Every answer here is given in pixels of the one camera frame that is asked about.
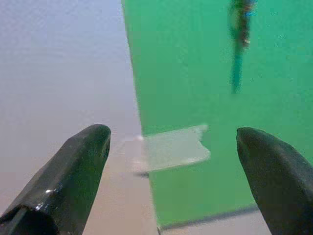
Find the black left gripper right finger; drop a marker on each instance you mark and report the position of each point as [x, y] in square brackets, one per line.
[281, 181]

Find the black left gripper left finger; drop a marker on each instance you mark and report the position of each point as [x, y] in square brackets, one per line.
[66, 176]

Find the bunch of keys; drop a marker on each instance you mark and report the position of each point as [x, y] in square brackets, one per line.
[239, 31]

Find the clear adhesive tape piece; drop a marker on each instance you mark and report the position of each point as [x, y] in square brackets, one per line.
[173, 149]

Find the green backdrop sheet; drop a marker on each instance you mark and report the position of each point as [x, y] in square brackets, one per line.
[185, 73]

